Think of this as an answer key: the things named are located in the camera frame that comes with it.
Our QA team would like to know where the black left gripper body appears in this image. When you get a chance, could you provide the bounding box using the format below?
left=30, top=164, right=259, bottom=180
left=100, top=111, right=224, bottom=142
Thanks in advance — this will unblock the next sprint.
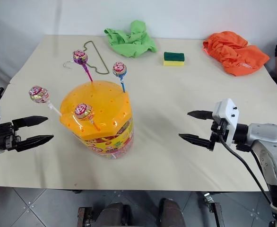
left=0, top=121, right=21, bottom=151

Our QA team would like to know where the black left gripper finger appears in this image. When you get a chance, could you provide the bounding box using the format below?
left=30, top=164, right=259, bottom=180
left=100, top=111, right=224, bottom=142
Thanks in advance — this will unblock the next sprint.
left=15, top=135, right=54, bottom=153
left=11, top=115, right=49, bottom=130

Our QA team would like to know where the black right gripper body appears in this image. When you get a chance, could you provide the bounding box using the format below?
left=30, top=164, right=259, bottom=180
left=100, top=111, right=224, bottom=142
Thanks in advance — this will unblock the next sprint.
left=208, top=119, right=230, bottom=152

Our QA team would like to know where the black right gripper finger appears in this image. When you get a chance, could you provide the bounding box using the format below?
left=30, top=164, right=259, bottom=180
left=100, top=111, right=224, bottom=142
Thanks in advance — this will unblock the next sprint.
left=178, top=133, right=211, bottom=149
left=187, top=110, right=214, bottom=121

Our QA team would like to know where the silver wrapped lollipop white stick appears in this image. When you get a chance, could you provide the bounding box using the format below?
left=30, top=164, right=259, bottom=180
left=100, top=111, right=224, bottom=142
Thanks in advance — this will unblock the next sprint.
left=28, top=85, right=63, bottom=117

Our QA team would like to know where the red wrapped lollipop pink stick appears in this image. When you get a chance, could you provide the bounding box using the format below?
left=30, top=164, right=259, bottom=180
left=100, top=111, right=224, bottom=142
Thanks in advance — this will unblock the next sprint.
left=74, top=102, right=101, bottom=131

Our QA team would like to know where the orange lollipop display jar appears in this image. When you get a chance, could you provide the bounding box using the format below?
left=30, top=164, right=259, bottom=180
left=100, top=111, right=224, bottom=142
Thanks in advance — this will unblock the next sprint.
left=59, top=80, right=135, bottom=160

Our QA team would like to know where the purple wrapped lollipop pink stick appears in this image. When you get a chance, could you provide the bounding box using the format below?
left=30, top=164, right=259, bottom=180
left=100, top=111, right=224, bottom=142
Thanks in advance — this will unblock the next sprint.
left=72, top=50, right=94, bottom=82

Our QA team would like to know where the blue wrapped lollipop blue stick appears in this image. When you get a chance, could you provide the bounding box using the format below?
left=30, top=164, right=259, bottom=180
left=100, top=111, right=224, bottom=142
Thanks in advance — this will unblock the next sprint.
left=112, top=61, right=127, bottom=93

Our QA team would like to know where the yellow green sponge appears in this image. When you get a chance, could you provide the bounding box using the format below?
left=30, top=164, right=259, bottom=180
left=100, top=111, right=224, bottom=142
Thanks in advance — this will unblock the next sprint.
left=163, top=52, right=185, bottom=67

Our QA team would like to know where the orange cloth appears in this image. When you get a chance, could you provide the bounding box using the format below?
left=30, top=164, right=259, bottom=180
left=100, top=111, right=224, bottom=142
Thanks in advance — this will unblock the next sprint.
left=202, top=31, right=270, bottom=77

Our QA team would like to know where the green cloth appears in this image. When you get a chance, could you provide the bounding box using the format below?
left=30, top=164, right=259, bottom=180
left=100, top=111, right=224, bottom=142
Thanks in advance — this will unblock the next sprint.
left=104, top=20, right=158, bottom=59

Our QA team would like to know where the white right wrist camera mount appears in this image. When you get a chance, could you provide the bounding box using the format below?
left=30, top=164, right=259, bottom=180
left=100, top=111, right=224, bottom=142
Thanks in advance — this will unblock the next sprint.
left=212, top=98, right=240, bottom=145

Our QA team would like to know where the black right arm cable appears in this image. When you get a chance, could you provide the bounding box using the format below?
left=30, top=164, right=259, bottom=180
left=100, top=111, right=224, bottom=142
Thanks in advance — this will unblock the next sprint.
left=218, top=119, right=274, bottom=209

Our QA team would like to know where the thin wire clothes hanger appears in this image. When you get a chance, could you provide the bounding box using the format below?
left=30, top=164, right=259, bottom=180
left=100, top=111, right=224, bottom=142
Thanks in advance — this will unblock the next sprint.
left=62, top=40, right=110, bottom=75

